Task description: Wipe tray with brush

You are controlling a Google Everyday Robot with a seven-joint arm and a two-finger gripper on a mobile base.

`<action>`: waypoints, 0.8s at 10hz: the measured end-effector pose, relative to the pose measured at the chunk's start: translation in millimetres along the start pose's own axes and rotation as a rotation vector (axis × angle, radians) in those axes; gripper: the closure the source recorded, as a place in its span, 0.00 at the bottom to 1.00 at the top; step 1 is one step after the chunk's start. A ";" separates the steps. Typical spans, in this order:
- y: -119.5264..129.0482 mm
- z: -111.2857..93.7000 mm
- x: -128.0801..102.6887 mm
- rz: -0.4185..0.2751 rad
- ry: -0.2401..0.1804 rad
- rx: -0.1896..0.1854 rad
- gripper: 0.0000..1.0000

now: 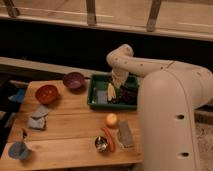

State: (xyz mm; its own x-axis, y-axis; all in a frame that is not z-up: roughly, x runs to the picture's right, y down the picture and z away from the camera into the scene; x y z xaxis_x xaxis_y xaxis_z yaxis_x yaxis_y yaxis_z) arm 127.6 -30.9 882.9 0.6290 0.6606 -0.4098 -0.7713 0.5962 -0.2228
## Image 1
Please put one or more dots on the purple bowl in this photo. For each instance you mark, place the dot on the purple bowl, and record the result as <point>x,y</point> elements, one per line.
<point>74,80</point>

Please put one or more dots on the grey folded cloth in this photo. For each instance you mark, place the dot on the grey folded cloth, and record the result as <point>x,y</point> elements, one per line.
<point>37,119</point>

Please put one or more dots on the grey sponge block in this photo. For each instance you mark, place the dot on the grey sponge block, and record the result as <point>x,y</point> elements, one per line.
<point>124,134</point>

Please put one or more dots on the dark purple object in tray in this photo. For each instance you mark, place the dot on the dark purple object in tray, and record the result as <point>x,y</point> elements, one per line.
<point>128,95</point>

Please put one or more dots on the blue cup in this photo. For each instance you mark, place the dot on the blue cup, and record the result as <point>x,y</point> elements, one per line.
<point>19,151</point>

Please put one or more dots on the light blue item in tray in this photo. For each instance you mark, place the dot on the light blue item in tray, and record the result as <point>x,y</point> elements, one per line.
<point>102,97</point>

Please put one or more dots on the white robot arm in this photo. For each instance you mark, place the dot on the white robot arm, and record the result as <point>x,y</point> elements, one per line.
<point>169,93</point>

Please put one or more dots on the green plastic tray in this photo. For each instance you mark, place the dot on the green plastic tray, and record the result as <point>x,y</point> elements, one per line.
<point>100,83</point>

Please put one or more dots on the red bowl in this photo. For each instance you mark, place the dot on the red bowl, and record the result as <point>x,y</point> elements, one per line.
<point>47,94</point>

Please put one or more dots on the orange round fruit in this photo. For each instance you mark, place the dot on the orange round fruit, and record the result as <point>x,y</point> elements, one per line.
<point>111,120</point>

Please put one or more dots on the blue cloth at table edge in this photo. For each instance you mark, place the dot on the blue cloth at table edge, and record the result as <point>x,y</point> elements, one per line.
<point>19,96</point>

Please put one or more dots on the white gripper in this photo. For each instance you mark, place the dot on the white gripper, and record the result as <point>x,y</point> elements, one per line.
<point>119,77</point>

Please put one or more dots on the orange carrot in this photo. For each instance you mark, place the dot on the orange carrot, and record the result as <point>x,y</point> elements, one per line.
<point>110,139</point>

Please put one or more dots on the small metal bowl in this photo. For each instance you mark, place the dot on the small metal bowl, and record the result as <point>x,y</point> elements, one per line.
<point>101,144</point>

